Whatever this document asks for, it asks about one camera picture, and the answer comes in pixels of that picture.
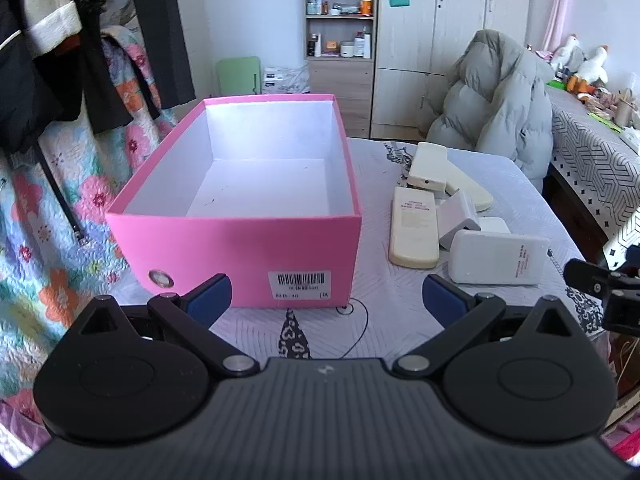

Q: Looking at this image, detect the white rectangular power adapter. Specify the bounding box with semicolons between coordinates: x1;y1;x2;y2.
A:
448;231;550;286

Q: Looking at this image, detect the cream remote control face down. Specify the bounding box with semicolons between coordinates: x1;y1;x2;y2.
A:
388;186;439;270

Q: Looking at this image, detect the white power bank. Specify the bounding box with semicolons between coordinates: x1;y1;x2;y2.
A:
478;217;511;234

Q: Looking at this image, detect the white cube charger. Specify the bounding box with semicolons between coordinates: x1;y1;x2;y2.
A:
436;191;480;250

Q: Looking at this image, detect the cream long remote control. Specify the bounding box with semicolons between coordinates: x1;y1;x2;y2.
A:
445;162;494;212

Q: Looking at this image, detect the pink cardboard box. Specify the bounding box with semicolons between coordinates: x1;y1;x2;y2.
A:
105;93;362;308

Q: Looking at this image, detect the cream TCL remote control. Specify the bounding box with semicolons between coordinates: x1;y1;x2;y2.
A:
407;142;449;192

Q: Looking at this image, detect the floral quilt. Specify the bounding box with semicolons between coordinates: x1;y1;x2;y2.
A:
1;25;175;419

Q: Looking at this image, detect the bunch of keys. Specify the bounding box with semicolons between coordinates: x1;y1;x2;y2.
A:
384;141;413;188

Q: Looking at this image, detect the grey puffer jacket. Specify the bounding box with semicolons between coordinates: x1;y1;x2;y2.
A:
418;29;553;190

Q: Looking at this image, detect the white goose plush toy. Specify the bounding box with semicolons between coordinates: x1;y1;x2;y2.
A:
550;34;608;94

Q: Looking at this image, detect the green folding table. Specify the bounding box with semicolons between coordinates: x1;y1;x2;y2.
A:
216;56;262;96

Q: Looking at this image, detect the black hanging coat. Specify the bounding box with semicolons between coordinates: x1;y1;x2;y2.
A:
1;0;195;153

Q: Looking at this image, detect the light wooden wardrobe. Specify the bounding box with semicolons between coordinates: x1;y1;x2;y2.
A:
370;0;529;141

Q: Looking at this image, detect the wooden shelf cabinet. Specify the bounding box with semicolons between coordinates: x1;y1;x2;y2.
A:
304;0;378;139

